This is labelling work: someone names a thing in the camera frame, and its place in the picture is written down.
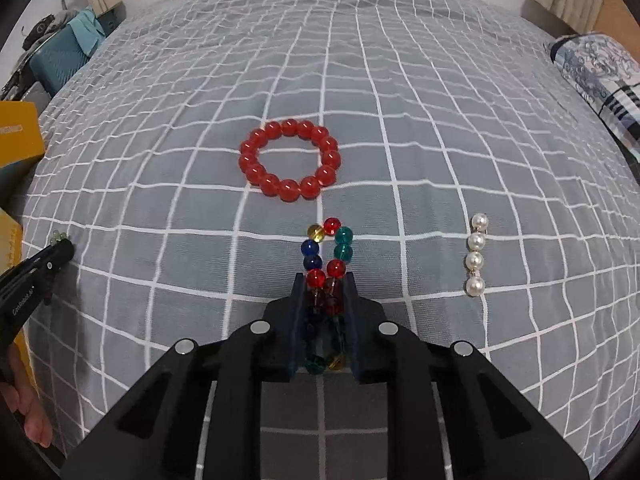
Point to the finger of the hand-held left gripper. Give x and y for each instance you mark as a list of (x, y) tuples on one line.
[(55, 257)]

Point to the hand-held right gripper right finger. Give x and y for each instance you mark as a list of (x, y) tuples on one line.
[(367, 340)]

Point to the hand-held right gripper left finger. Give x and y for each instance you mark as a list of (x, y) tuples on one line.
[(280, 340)]

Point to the blue orange cardboard box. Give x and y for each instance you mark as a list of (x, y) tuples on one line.
[(20, 130)]

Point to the person's left hand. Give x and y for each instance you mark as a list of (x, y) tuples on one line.
[(30, 410)]

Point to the black gadget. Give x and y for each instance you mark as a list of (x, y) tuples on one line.
[(39, 30)]

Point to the teal cloth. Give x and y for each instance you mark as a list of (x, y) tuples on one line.
[(86, 27)]

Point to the blue plaid floral pillow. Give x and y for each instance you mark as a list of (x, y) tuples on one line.
[(595, 72)]

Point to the wooden headboard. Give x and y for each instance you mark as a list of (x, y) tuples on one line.
[(622, 7)]

